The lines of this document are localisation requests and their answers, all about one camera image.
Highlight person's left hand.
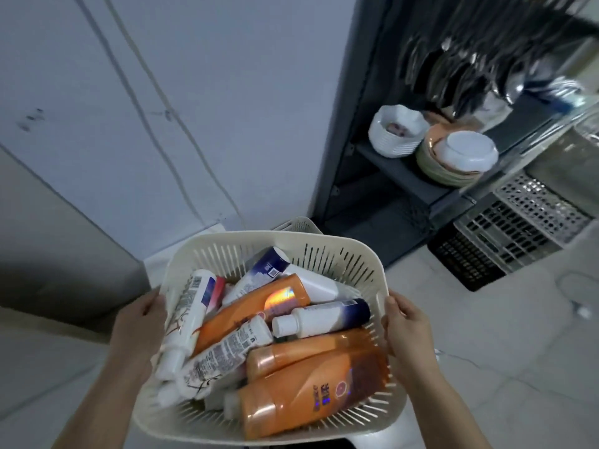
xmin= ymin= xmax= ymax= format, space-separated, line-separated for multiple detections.
xmin=108 ymin=287 xmax=168 ymax=384

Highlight person's right hand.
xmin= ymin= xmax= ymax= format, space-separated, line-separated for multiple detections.
xmin=381 ymin=290 xmax=439 ymax=384

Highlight cream slotted plastic basket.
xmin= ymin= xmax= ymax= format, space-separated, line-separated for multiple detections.
xmin=132 ymin=230 xmax=406 ymax=447

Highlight Dove bottle pink bottom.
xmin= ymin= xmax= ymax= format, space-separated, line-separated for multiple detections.
xmin=205 ymin=275 xmax=229 ymax=315

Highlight Dove bottle blue bottom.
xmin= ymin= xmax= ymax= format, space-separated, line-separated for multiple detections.
xmin=220 ymin=246 xmax=292 ymax=307
xmin=271 ymin=297 xmax=372 ymax=340

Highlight dark grey shelf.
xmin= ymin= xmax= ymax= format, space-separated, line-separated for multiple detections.
xmin=311 ymin=0 xmax=599 ymax=269

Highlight person's right forearm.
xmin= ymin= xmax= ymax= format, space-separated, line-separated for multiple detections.
xmin=400 ymin=364 xmax=492 ymax=449

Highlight person's left forearm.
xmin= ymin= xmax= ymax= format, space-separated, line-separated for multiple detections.
xmin=51 ymin=362 xmax=153 ymax=449

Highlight small cream slotted basket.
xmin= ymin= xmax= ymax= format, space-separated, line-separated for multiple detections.
xmin=273 ymin=216 xmax=324 ymax=235

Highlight white plastic box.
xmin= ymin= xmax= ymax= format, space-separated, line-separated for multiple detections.
xmin=142 ymin=222 xmax=226 ymax=278

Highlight black perforated plastic crate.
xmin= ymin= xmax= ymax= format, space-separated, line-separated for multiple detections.
xmin=427 ymin=218 xmax=507 ymax=293

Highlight stack of orange cream plates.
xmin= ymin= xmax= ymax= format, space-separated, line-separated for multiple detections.
xmin=415 ymin=122 xmax=500 ymax=188

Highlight white ribbed scalloped bowl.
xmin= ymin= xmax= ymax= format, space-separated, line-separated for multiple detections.
xmin=368 ymin=104 xmax=430 ymax=159

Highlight row of hanging steel ladles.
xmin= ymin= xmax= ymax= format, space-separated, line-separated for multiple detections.
xmin=397 ymin=0 xmax=534 ymax=120

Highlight white wall cable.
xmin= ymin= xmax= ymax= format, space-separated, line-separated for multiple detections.
xmin=100 ymin=0 xmax=246 ymax=229

